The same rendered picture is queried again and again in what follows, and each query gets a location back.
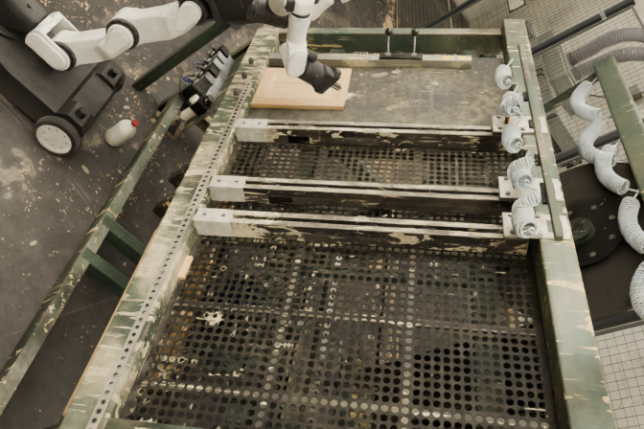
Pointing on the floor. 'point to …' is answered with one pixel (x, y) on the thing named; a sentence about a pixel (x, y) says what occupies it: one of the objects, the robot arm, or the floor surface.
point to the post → (180, 55)
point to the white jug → (121, 132)
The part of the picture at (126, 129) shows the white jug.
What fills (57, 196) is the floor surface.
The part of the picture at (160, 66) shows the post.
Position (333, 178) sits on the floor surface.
